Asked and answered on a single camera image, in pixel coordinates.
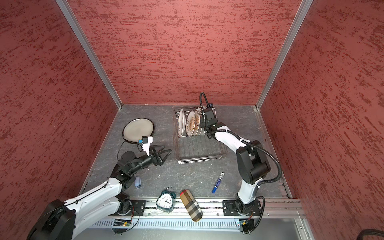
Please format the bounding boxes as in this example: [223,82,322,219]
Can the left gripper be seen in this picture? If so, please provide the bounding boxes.
[129,143,172,175]

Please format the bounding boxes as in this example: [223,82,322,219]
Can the plain white plate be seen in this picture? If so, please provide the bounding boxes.
[122,118,154,144]

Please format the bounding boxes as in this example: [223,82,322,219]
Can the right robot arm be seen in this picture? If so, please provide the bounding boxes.
[199,92,283,216]

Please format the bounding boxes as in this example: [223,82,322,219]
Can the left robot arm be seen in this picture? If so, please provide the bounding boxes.
[27,145,172,240]

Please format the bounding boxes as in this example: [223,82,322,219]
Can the white plate red text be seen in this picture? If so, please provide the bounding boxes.
[178,109,186,138]

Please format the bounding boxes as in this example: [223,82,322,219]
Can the small light blue object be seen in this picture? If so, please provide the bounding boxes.
[135,177,142,189]

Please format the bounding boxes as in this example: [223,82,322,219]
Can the small sunburst plate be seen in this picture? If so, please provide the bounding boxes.
[186,111,196,137]

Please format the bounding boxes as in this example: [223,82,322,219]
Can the teal alarm clock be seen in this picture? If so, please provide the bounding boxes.
[156,187,176,214]

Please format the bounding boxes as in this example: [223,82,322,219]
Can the white plate red dots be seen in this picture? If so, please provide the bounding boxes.
[197,107,202,136]

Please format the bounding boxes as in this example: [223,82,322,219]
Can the blue marker pen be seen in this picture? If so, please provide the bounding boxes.
[212,172,225,194]

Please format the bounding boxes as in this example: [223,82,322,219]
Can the plaid cylindrical case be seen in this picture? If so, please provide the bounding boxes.
[180,189,203,222]

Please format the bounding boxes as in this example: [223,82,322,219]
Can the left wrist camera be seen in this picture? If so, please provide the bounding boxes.
[139,136,153,156]

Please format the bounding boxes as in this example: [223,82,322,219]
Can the wire dish rack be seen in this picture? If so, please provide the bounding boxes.
[172,106,228,164]

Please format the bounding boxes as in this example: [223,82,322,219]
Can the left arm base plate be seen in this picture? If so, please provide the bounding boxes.
[116,200,147,216]

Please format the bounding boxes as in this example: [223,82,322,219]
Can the aluminium front rail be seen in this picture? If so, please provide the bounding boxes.
[61,197,305,219]

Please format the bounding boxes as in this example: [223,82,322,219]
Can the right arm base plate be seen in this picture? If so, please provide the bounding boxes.
[223,200,262,217]

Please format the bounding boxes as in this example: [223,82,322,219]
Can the black corrugated cable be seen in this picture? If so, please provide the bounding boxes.
[356,228,384,240]

